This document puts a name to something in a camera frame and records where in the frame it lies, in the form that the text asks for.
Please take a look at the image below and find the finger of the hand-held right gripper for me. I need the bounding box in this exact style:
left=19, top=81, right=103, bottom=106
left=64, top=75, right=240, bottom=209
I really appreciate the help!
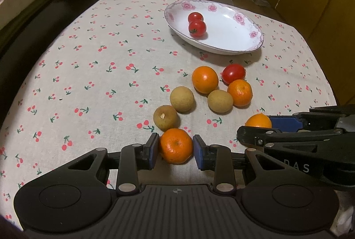
left=268, top=106, right=355, bottom=132
left=237, top=126, right=344, bottom=147

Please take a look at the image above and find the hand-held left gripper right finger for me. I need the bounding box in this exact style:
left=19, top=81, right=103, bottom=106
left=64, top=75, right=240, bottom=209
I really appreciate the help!
left=193, top=135, right=311, bottom=196

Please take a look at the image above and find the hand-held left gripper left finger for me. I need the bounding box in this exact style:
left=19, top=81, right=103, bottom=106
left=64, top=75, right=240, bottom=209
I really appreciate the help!
left=57, top=133, right=161, bottom=196

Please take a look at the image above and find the orange tangerine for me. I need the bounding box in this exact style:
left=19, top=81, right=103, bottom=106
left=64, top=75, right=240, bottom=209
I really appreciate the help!
left=159, top=128, right=194, bottom=164
left=245, top=114, right=272, bottom=129
left=192, top=66, right=219, bottom=94
left=227, top=79, right=253, bottom=107

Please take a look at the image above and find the tan longan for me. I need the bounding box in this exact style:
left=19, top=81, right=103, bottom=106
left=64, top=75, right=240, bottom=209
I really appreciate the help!
left=153, top=105, right=179, bottom=131
left=207, top=89, right=234, bottom=113
left=170, top=88, right=195, bottom=113

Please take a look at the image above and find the white floral plate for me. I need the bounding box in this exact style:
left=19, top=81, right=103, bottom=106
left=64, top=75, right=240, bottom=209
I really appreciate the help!
left=164, top=0, right=264, bottom=55

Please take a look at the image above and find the red cherry tomato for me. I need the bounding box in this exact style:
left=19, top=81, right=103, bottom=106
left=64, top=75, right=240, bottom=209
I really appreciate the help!
left=188, top=12, right=204, bottom=23
left=188, top=19, right=207, bottom=38
left=221, top=64, right=246, bottom=85

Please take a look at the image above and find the cherry print tablecloth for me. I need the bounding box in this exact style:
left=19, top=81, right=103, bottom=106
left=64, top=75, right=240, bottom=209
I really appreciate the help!
left=0, top=0, right=340, bottom=231

